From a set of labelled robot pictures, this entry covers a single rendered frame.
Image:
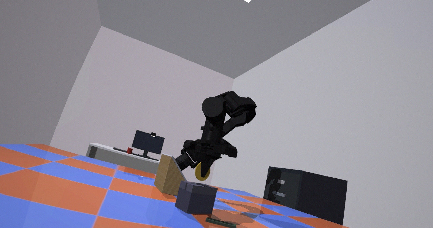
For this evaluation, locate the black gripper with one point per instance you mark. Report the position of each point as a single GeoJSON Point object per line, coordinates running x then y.
{"type": "Point", "coordinates": [208, 149]}

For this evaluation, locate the gold coin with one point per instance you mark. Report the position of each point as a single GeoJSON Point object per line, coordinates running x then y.
{"type": "Point", "coordinates": [198, 173]}

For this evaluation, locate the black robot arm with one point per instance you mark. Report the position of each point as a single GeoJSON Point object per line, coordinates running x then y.
{"type": "Point", "coordinates": [240, 109]}

